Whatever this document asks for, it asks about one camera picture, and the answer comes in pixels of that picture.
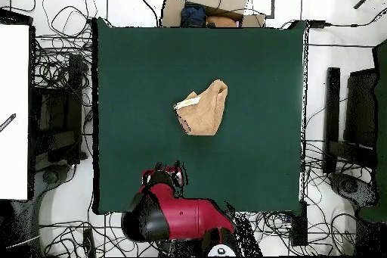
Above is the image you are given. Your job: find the dark green table cloth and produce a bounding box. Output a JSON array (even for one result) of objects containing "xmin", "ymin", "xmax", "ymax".
[{"xmin": 91, "ymin": 17, "xmax": 308, "ymax": 215}]

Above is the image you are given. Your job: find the black power strip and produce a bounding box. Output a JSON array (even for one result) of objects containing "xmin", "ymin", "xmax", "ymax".
[
  {"xmin": 82, "ymin": 228, "xmax": 97, "ymax": 258},
  {"xmin": 289, "ymin": 201, "xmax": 308, "ymax": 247}
]

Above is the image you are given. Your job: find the black marker pen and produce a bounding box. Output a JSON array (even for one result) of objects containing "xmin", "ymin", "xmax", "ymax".
[{"xmin": 0, "ymin": 113, "xmax": 17, "ymax": 134}]

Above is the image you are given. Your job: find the tan terry towel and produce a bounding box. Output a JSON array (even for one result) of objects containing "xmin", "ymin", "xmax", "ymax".
[{"xmin": 172, "ymin": 79, "xmax": 229, "ymax": 137}]

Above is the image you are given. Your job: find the black equipment stand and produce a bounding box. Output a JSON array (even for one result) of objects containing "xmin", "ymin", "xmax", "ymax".
[{"xmin": 29, "ymin": 53, "xmax": 89, "ymax": 168}]

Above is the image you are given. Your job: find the black cable tangle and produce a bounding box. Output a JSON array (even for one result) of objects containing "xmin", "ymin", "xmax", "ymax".
[
  {"xmin": 302, "ymin": 139, "xmax": 379, "ymax": 256},
  {"xmin": 31, "ymin": 35, "xmax": 94, "ymax": 89}
]

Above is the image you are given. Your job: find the white panel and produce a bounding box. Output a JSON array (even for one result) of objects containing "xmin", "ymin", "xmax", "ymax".
[{"xmin": 0, "ymin": 23, "xmax": 31, "ymax": 201}]

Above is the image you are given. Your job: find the dark blue garment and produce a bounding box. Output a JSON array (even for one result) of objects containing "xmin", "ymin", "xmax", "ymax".
[{"xmin": 180, "ymin": 2, "xmax": 209, "ymax": 28}]

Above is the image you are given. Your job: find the black power adapter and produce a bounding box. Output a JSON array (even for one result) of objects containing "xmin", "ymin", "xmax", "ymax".
[{"xmin": 307, "ymin": 19, "xmax": 328, "ymax": 29}]

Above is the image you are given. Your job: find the orange garment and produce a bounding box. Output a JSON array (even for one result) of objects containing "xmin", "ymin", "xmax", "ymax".
[{"xmin": 206, "ymin": 15, "xmax": 240, "ymax": 28}]

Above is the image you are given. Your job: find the black upright bar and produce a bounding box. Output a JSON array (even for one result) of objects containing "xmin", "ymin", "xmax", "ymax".
[{"xmin": 322, "ymin": 67, "xmax": 342, "ymax": 175}]

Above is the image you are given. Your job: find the green cloth covered furniture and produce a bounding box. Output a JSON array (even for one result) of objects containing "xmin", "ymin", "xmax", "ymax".
[{"xmin": 358, "ymin": 39, "xmax": 387, "ymax": 223}]

